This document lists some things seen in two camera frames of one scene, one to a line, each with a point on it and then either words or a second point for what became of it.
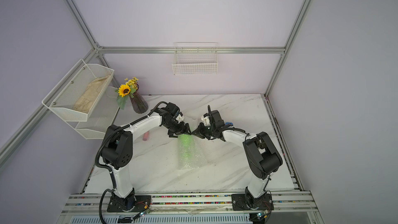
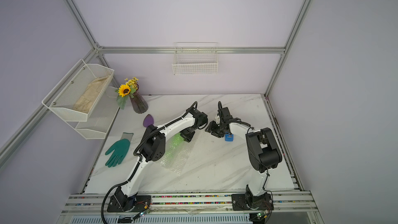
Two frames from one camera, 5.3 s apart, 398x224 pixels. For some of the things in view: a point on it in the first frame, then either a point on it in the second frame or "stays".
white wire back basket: x=196 y=58 stays
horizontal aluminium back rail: x=189 y=50 stays
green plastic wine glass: x=186 y=151 → x=176 y=141
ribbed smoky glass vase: x=138 y=103 stays
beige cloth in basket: x=85 y=101 stays
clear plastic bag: x=189 y=154 → x=177 y=153
